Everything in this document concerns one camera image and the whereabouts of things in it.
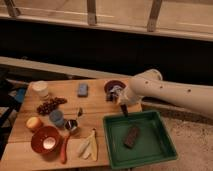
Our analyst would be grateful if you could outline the black dish brush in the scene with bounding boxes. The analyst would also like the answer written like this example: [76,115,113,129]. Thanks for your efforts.
[120,105,128,117]

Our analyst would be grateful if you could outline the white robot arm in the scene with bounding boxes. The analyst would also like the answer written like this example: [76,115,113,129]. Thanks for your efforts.
[104,69,213,119]

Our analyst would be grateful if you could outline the green plastic tray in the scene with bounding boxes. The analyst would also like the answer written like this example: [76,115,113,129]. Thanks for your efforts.
[103,110,177,169]

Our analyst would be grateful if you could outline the dark red bowl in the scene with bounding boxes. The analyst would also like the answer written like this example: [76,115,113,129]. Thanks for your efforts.
[104,80,126,93]

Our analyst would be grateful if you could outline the blue rectangular sponge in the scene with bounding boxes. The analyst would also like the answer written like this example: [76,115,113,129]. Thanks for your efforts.
[77,83,88,97]

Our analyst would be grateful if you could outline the brown rectangular block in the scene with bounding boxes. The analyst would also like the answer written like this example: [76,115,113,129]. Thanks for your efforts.
[124,126,140,148]

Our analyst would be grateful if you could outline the peeled banana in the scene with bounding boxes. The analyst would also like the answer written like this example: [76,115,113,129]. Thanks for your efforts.
[77,129,98,161]

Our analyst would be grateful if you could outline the blue plastic cup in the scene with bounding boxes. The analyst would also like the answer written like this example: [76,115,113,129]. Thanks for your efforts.
[49,110,64,127]

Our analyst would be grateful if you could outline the orange carrot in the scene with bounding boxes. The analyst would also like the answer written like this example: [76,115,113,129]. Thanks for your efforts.
[60,134,70,164]

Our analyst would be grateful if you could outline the bunch of dark grapes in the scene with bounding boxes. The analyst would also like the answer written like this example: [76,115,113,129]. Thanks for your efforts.
[37,97,67,115]

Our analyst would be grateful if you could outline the white plastic cup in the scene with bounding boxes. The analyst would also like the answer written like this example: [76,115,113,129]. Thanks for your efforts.
[32,81,49,99]

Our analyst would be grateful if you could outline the orange bowl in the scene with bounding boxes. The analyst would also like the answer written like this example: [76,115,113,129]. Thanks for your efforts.
[31,126,61,155]

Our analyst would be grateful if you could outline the orange round fruit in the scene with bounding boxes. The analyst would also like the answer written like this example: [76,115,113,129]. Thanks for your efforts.
[26,117,43,132]

